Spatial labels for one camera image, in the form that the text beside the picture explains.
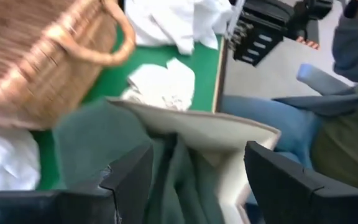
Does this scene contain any dark green garment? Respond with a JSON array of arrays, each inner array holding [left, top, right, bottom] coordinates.
[[52, 98, 229, 224]]

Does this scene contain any woven straw basket with handles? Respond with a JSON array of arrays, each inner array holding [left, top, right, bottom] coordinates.
[[0, 0, 137, 131]]

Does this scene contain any beige fabric storage bin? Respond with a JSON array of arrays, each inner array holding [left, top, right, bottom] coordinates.
[[106, 96, 282, 224]]

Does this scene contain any person's hand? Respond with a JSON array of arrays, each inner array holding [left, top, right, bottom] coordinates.
[[296, 35, 320, 50]]

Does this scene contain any white shirt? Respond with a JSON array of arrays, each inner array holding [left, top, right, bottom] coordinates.
[[0, 123, 42, 192]]

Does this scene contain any small white garment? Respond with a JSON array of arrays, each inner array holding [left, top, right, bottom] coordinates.
[[119, 57, 197, 112]]

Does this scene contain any person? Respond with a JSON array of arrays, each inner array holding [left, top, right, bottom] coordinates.
[[221, 0, 358, 194]]

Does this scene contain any large white garment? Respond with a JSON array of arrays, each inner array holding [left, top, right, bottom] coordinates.
[[124, 0, 234, 56]]

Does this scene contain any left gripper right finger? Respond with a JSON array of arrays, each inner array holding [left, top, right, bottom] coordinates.
[[244, 140, 358, 224]]

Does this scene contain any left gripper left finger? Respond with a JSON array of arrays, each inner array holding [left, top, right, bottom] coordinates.
[[0, 141, 154, 224]]

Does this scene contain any grey chair armrest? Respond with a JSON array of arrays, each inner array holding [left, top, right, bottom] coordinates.
[[296, 63, 354, 96]]

